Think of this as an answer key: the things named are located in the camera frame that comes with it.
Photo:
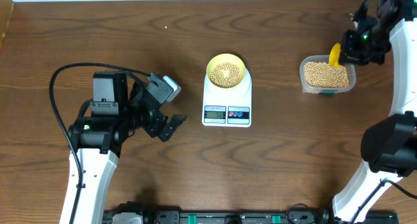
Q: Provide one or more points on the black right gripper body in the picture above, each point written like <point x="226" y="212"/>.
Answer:
<point x="369" y="46"/>

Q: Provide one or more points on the yellow plastic scoop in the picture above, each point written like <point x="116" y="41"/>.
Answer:
<point x="334" y="56"/>

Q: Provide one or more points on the pale yellow bowl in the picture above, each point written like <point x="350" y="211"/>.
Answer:
<point x="222" y="58"/>

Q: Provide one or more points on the white digital kitchen scale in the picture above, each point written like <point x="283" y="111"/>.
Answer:
<point x="230" y="107"/>

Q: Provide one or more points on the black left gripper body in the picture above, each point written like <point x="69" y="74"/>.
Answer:
<point x="139" y="114"/>

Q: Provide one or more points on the soybeans in container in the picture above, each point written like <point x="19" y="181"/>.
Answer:
<point x="325" y="76"/>

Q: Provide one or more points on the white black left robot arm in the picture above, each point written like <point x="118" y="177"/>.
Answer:
<point x="103" y="124"/>

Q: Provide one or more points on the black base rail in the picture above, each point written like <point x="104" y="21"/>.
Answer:
<point x="133" y="212"/>

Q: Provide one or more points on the clear plastic container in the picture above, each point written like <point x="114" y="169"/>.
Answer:
<point x="306" y="88"/>

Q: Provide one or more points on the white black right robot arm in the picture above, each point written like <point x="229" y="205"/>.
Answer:
<point x="388" y="149"/>

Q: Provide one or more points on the soybeans in bowl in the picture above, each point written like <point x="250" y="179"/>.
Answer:
<point x="226" y="75"/>

